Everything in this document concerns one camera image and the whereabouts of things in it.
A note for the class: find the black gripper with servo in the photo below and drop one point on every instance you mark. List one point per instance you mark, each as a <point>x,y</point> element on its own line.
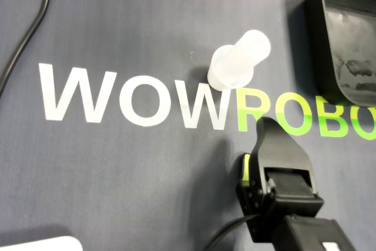
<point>293,195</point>

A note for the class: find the white translucent plastic cup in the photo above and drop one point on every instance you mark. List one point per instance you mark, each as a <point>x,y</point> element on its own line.
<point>235,63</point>

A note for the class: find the dark grey WOWROBO mat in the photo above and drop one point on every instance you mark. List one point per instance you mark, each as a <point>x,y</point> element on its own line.
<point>117,174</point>

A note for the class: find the black plastic tray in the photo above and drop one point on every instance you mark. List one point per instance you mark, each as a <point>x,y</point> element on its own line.
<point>352,42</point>

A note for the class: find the white flat object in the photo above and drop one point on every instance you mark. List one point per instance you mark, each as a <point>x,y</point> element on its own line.
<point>44,245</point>

